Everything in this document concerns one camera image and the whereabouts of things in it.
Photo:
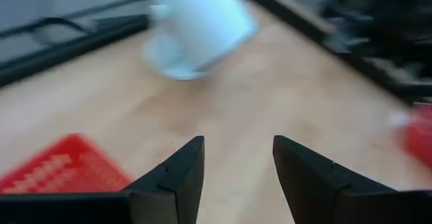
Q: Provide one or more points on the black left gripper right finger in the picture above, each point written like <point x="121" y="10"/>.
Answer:
<point x="310" y="190"/>

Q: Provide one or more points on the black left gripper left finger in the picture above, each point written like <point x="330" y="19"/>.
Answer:
<point x="168" y="190"/>

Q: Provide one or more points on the red plastic mesh basket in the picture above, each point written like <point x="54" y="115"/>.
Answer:
<point x="420" y="136"/>
<point x="64" y="170"/>

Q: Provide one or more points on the white cylindrical lamp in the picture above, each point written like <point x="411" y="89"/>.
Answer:
<point x="202" y="25"/>

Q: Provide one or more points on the black aluminium table frame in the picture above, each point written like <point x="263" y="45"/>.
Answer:
<point x="67" y="50"/>

